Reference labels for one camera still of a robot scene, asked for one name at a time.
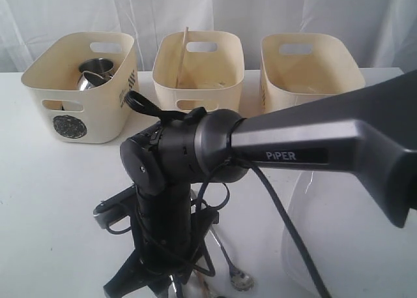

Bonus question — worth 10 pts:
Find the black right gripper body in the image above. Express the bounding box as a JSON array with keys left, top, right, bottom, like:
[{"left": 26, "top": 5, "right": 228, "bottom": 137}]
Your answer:
[{"left": 134, "top": 183, "right": 218, "bottom": 278}]

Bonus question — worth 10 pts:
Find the stainless steel mug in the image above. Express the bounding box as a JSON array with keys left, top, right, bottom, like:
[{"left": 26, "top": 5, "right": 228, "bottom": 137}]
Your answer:
[{"left": 76, "top": 70, "right": 113, "bottom": 91}]

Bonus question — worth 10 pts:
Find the small steel cup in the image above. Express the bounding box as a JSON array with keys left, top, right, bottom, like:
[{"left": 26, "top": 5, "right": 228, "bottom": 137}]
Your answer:
[{"left": 78, "top": 57, "right": 115, "bottom": 79}]

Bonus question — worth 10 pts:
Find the wooden chopstick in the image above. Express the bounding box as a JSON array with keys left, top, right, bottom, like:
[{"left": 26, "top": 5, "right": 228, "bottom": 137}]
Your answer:
[
  {"left": 197, "top": 273, "right": 212, "bottom": 298},
  {"left": 175, "top": 27, "right": 189, "bottom": 88}
]

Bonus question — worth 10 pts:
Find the white ceramic bowl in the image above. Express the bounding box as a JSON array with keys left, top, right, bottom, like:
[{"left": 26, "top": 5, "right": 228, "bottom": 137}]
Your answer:
[{"left": 61, "top": 100, "right": 83, "bottom": 112}]

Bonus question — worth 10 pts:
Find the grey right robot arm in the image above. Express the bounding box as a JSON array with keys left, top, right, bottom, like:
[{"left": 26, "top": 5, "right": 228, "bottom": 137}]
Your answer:
[{"left": 95, "top": 71, "right": 416, "bottom": 297}]

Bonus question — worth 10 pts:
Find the stainless steel spoon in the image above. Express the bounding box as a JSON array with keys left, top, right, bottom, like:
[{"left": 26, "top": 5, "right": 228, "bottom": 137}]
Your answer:
[{"left": 209, "top": 226, "right": 255, "bottom": 291}]

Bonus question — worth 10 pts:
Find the cream bin with circle mark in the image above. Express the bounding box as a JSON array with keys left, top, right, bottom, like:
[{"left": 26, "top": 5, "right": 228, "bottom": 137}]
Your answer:
[{"left": 21, "top": 32, "right": 139, "bottom": 143}]

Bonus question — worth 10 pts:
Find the cream bin with triangle mark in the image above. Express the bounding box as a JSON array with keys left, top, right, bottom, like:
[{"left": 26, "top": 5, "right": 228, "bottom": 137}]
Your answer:
[{"left": 152, "top": 31, "right": 244, "bottom": 112}]

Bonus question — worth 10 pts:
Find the white square plate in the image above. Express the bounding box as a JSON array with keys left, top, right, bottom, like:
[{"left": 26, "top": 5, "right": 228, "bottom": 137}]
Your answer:
[{"left": 281, "top": 172, "right": 417, "bottom": 298}]

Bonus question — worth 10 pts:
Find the cream bin with square mark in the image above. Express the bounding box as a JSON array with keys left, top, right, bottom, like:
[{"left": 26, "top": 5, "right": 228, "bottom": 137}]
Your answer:
[{"left": 260, "top": 33, "right": 366, "bottom": 113}]

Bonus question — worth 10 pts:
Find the white curtain backdrop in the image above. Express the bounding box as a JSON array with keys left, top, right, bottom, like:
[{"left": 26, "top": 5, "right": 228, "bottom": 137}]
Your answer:
[{"left": 1, "top": 0, "right": 416, "bottom": 72}]

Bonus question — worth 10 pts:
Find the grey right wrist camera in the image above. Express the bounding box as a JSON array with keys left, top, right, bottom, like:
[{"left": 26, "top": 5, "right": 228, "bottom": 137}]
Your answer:
[{"left": 93, "top": 186, "right": 136, "bottom": 230}]

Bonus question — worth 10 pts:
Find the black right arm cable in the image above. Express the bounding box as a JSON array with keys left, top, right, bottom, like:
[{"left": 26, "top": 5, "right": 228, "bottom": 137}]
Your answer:
[{"left": 107, "top": 89, "right": 333, "bottom": 298}]

